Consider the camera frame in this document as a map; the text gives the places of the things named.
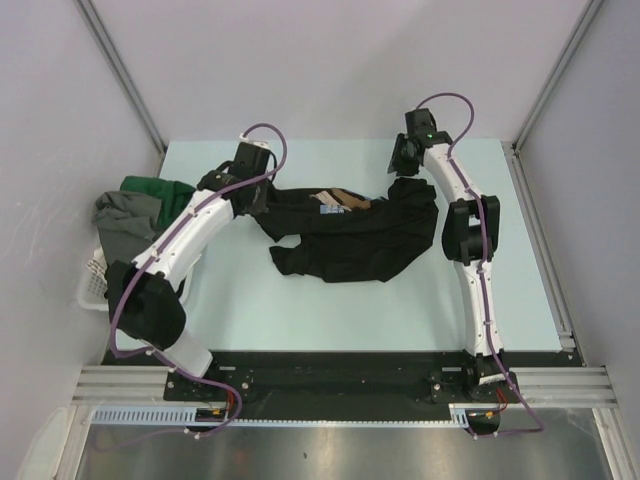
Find black printed t shirt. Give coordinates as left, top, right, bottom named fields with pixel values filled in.
left=254, top=177, right=438, bottom=283

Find white plastic laundry basket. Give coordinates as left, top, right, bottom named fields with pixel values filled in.
left=77, top=247, right=191, bottom=314

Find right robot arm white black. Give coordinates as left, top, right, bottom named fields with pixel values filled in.
left=388, top=107, right=510, bottom=404

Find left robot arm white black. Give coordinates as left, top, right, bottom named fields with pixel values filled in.
left=106, top=138, right=273, bottom=400

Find green t shirt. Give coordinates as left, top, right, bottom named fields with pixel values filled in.
left=120, top=176, right=196, bottom=231

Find grey t shirt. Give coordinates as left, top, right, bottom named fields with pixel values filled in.
left=92, top=191, right=162, bottom=266

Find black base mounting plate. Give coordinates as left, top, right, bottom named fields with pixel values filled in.
left=99, top=350, right=586, bottom=434

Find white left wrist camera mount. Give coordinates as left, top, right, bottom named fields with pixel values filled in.
left=239, top=134, right=271, bottom=150

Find left aluminium corner post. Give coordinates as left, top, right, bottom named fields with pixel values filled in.
left=73, top=0, right=168, bottom=158

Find aluminium corner post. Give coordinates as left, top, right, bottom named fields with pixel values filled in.
left=73, top=0, right=168, bottom=158
left=511, top=0, right=607, bottom=152

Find right aluminium corner post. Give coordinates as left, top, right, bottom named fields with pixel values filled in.
left=511, top=0, right=607, bottom=152

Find grey cable duct strip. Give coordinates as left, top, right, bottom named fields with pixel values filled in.
left=91, top=405, right=469, bottom=429

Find right aluminium frame rail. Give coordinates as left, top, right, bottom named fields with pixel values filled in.
left=502, top=142, right=579, bottom=351

